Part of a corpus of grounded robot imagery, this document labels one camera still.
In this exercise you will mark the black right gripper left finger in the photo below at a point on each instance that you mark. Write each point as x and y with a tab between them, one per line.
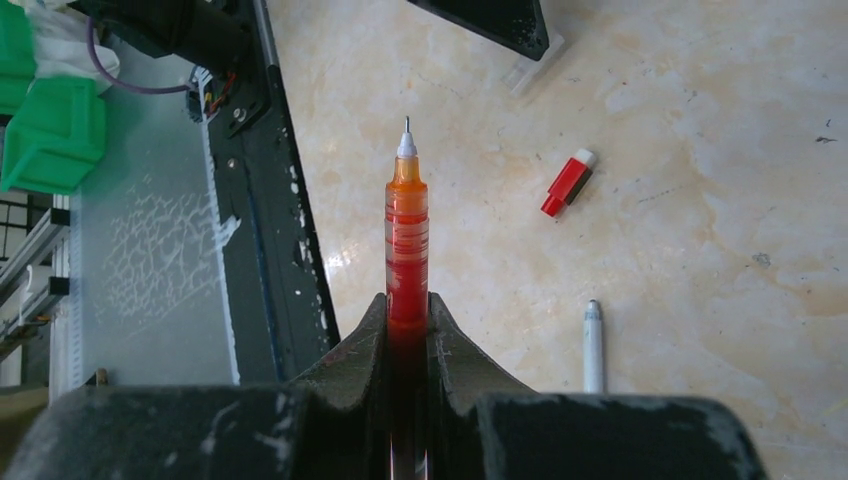
327	423

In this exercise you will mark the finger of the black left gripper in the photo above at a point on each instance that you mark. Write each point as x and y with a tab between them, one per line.
518	25

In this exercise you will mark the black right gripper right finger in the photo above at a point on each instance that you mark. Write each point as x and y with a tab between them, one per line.
486	424

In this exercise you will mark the clear highlighter with green cap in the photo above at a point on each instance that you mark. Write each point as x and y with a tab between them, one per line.
526	72

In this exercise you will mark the white pen with green tip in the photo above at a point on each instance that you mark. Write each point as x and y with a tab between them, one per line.
593	357

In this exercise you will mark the white pen with red cap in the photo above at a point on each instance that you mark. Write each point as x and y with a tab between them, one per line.
569	182

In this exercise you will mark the red orange pen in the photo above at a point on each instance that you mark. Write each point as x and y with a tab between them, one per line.
406	261

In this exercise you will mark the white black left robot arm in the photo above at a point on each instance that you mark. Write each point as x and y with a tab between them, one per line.
166	26

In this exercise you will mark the green storage bin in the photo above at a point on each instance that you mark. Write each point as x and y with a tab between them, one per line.
17	57
56	138

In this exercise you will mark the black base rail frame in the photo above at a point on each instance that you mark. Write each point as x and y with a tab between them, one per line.
279	314

